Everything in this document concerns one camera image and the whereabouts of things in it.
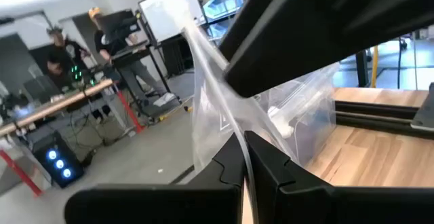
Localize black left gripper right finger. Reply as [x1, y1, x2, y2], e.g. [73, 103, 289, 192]
[243, 130, 434, 224]

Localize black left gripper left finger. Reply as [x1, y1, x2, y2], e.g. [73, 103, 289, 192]
[63, 132, 246, 224]

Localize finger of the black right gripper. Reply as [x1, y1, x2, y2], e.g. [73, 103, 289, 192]
[222, 0, 434, 98]
[218, 0, 290, 62]

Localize clear plastic zip bag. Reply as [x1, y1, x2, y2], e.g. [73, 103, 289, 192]
[182, 22, 306, 224]

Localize white bandage roll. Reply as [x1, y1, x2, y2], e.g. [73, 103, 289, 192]
[267, 105, 295, 139]

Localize white whiteboard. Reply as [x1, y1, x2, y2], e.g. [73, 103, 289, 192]
[138, 0, 207, 45]

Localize white paper sheet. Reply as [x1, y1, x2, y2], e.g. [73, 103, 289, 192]
[151, 92, 178, 109]

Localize black computer tower blue lights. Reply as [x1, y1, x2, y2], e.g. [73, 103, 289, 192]
[33, 130, 85, 189]

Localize black standing desk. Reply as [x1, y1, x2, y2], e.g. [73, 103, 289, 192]
[111, 45, 172, 107]

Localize person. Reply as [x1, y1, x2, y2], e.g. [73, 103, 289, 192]
[45, 26, 92, 92]
[87, 7, 169, 100]

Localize wooden workbench red legs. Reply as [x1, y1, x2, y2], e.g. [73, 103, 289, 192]
[0, 77, 146, 198]

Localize black aluminium rail frame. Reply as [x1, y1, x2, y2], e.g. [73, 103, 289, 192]
[333, 99, 434, 141]

